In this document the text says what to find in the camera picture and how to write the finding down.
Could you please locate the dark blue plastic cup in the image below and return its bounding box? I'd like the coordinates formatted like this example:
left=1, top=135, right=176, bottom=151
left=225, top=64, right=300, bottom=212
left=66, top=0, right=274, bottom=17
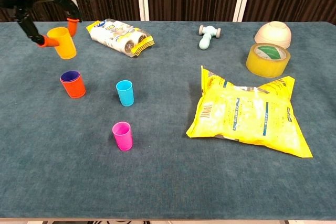
left=60, top=70, right=81, bottom=82

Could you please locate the pink plastic cup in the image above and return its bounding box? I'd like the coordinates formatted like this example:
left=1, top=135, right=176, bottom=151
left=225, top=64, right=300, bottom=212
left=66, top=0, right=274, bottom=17
left=112, top=121, right=134, bottom=152

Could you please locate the teal felt table cloth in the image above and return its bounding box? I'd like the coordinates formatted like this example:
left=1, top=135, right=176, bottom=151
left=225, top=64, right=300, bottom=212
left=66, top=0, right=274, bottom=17
left=0, top=21, right=336, bottom=221

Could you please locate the light blue toy hammer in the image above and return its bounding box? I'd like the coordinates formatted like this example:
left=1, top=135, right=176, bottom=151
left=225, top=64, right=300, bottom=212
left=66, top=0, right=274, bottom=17
left=198, top=24, right=222, bottom=51

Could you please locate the clear packing tape roll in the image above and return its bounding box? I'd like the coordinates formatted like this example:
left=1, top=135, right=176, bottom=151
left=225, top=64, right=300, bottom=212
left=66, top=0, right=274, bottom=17
left=245, top=43, right=291, bottom=78

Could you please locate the orange plastic cup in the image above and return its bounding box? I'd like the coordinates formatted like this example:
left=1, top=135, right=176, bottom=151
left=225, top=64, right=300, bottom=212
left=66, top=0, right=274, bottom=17
left=59, top=73, right=87, bottom=99

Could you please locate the beige upturned bowl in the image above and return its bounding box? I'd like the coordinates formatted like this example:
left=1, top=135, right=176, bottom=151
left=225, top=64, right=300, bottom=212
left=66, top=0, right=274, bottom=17
left=254, top=20, right=292, bottom=49

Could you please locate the light blue plastic cup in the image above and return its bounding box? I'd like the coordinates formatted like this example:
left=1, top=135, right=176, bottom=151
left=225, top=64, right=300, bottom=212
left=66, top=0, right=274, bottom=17
left=115, top=80, right=135, bottom=108

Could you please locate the yellow plastic cup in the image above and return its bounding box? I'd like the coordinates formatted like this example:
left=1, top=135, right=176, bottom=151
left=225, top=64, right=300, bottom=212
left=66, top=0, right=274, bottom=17
left=46, top=27, right=77, bottom=60

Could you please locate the white yellow cookie package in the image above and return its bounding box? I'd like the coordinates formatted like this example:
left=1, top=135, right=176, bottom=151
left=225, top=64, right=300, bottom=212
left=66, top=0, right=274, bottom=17
left=86, top=18, right=155, bottom=58

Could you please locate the yellow snack bag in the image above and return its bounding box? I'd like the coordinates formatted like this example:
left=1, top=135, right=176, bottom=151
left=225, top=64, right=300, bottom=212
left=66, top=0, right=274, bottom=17
left=185, top=65, right=314, bottom=159

